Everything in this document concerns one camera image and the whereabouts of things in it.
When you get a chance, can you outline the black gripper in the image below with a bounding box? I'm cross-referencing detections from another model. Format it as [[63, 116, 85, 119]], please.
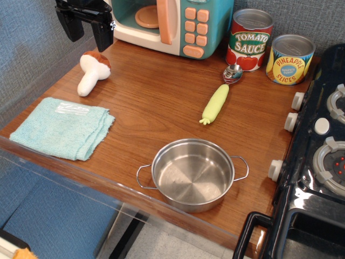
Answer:
[[56, 0, 114, 52]]

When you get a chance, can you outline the spoon with green handle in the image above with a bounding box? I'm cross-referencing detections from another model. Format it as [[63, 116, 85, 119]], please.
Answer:
[[199, 65, 243, 125]]

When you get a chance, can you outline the plush white brown mushroom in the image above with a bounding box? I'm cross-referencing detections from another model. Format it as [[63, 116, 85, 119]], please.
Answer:
[[77, 51, 111, 97]]

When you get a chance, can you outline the orange microwave turntable plate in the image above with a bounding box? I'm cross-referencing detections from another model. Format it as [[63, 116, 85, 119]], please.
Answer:
[[135, 5, 159, 29]]

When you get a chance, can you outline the teal toy microwave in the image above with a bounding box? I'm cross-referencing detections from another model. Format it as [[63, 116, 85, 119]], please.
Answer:
[[109, 0, 234, 60]]

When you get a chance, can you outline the light blue folded cloth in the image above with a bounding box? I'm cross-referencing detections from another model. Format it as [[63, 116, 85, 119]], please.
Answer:
[[10, 97, 115, 161]]

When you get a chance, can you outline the tomato sauce can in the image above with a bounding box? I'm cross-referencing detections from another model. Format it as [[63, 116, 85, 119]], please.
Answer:
[[226, 8, 274, 72]]

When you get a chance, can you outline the stainless steel pot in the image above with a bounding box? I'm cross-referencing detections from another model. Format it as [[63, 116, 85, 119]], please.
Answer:
[[148, 138, 238, 213]]

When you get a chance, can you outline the pineapple slices can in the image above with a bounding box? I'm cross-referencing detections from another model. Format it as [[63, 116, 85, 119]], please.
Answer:
[[266, 34, 316, 86]]

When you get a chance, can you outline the white stove knob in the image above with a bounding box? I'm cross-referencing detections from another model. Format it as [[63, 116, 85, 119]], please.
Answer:
[[284, 113, 298, 132], [268, 160, 283, 182], [291, 92, 305, 111]]

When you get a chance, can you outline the white round stove button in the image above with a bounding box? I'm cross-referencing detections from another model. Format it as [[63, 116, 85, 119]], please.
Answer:
[[314, 118, 330, 135]]

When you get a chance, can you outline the grey stove burner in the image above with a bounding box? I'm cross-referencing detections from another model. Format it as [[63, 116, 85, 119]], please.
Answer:
[[326, 83, 345, 125], [313, 137, 344, 196]]

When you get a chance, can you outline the black toy stove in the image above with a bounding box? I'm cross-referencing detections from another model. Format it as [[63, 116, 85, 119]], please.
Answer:
[[233, 44, 344, 258]]

